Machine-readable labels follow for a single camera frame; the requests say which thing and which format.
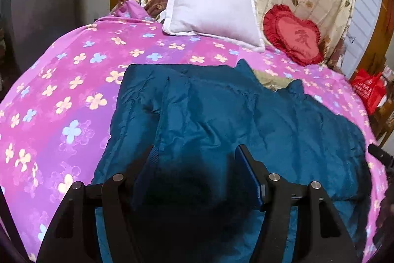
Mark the person's right hand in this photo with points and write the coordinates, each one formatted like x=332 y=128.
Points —
x=384 y=223

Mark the grey refrigerator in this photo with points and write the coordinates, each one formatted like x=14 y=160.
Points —
x=32 y=25

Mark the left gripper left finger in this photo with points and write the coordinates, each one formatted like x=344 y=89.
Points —
x=98 y=222

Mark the pink floral bedsheet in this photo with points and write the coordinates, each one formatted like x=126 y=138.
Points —
x=55 y=120

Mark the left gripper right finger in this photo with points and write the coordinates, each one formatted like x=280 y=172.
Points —
x=320 y=234

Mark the red shopping bag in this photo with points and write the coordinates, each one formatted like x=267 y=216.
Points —
x=370 y=88

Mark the white pillow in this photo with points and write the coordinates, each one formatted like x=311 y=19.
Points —
x=234 y=21

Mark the red heart cushion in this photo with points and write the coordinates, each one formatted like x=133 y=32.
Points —
x=297 y=38

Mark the teal puffer jacket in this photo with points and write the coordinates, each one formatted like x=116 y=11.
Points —
x=196 y=208

